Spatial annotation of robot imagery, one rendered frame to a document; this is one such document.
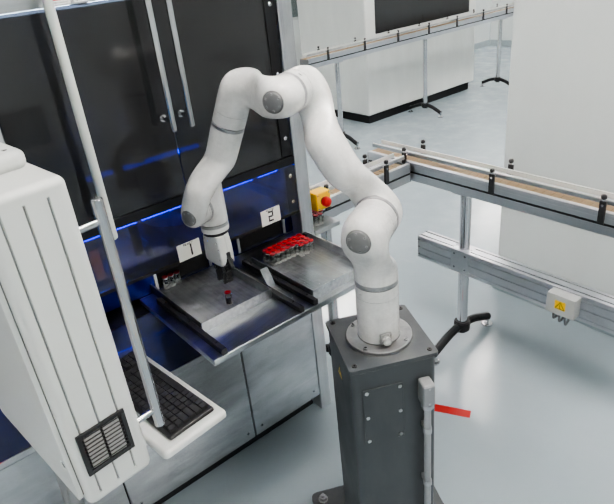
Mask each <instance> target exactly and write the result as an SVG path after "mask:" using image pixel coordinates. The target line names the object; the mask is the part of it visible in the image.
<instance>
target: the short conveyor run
mask: <svg viewBox="0 0 614 504"><path fill-rule="evenodd" d="M393 157H394V153H392V154H389V155H387V156H384V157H382V158H380V159H377V160H375V161H372V162H370V163H368V162H367V159H366V158H367V155H366V154H363V155H362V158H364V160H362V162H363V164H364V166H365V167H366V168H368V169H369V170H370V171H371V172H372V173H373V174H374V175H376V176H377V177H378V178H379V179H380V180H382V181H383V182H384V183H385V184H386V185H387V186H388V187H389V188H390V189H391V190H393V189H396V188H398V187H400V186H402V185H405V184H407V183H409V182H411V171H410V164H409V163H406V164H404V163H400V161H402V160H404V159H405V156H400V157H398V158H395V159H393V160H392V159H391V158H393ZM388 159H389V160H388ZM371 166H372V167H371ZM315 186H321V187H322V186H323V187H324V188H327V189H329V190H330V198H331V200H332V203H331V206H330V207H327V208H325V209H323V213H324V215H327V216H329V217H334V216H336V215H338V214H340V213H342V212H345V211H347V210H349V209H351V208H354V207H355V206H354V204H353V202H352V201H351V200H350V199H349V198H348V197H347V196H346V195H345V194H344V193H343V192H341V191H340V190H338V189H336V188H334V187H333V186H332V185H331V184H330V183H329V182H328V181H327V180H325V181H322V182H320V183H317V184H315V185H312V186H310V188H313V187H315Z"/></svg>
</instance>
